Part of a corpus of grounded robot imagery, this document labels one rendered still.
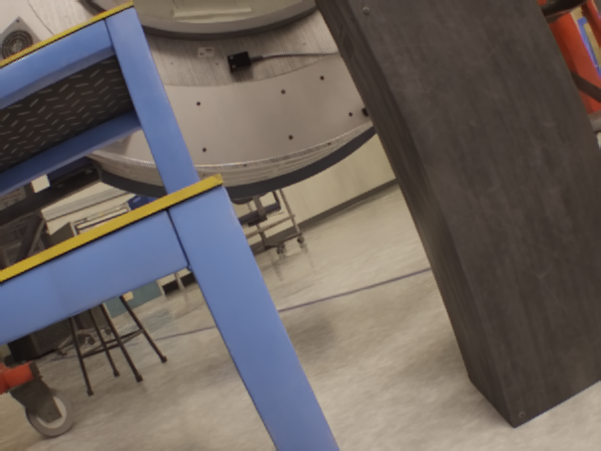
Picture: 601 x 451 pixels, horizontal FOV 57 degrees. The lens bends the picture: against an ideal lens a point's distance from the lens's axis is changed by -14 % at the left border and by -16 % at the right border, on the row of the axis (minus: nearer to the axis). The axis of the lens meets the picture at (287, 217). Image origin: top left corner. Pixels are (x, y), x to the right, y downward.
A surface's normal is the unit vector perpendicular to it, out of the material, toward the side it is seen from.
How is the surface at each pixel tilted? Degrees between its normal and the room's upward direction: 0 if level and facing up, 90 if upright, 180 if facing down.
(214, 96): 90
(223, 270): 90
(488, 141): 90
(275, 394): 90
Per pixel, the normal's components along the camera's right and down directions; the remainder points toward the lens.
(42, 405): 0.56, -0.22
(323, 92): 0.14, -0.04
